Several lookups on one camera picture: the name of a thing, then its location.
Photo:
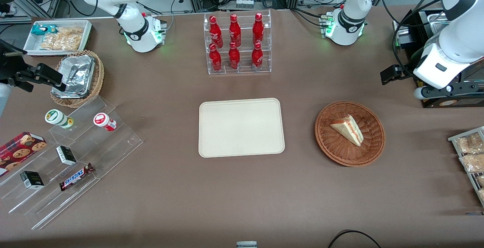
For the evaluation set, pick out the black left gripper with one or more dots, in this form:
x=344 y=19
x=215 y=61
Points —
x=405 y=72

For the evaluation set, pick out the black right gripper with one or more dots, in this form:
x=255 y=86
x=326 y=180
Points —
x=8 y=66

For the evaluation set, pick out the triangular sandwich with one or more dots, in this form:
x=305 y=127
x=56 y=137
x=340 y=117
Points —
x=348 y=129

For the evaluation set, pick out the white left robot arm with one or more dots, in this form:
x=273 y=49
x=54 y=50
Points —
x=349 y=28

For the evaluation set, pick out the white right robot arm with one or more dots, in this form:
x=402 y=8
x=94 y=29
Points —
x=140 y=38

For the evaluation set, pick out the small tan wicker basket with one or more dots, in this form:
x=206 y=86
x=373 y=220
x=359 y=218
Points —
x=97 y=78

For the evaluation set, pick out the large brown wicker basket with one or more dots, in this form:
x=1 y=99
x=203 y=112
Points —
x=363 y=153

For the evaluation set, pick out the cream plastic tray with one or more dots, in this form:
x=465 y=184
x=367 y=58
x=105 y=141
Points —
x=240 y=127

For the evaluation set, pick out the crumpled aluminium foil container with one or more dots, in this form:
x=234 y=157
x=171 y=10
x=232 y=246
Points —
x=77 y=72

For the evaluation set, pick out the clear bag of crackers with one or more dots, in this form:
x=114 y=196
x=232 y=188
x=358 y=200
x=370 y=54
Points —
x=60 y=43
x=72 y=31

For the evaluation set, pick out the white rectangular bin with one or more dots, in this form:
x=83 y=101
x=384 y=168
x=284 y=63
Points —
x=31 y=45

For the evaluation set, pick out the green lid white jar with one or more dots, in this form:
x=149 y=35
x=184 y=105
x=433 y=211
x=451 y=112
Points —
x=56 y=117

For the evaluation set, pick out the teal snack packet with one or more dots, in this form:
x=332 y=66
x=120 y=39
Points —
x=39 y=29

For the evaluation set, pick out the black food warmer machine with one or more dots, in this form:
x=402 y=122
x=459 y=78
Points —
x=419 y=25

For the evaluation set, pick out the red lid white jar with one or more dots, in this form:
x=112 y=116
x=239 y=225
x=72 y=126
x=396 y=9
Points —
x=103 y=121

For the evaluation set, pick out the small black carton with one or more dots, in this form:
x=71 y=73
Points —
x=31 y=180
x=66 y=155

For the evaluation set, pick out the red cookie box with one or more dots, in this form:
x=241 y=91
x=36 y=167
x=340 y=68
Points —
x=19 y=151

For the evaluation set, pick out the clear acrylic stepped shelf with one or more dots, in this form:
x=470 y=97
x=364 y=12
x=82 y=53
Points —
x=109 y=149

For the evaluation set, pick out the Snickers chocolate bar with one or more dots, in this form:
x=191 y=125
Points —
x=75 y=177

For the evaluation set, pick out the clear bag of pastries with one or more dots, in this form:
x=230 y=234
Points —
x=470 y=143
x=481 y=195
x=472 y=163
x=481 y=180

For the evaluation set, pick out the red cola bottle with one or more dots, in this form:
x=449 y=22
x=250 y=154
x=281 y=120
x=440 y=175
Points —
x=235 y=31
x=215 y=32
x=257 y=58
x=215 y=59
x=234 y=58
x=258 y=30

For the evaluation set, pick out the clear acrylic bottle rack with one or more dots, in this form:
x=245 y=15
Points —
x=244 y=70

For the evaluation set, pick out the white power strip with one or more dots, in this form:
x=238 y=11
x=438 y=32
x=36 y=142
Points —
x=244 y=3

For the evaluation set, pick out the grey device edge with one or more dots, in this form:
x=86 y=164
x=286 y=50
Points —
x=246 y=244

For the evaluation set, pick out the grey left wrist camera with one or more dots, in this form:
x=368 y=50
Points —
x=453 y=90

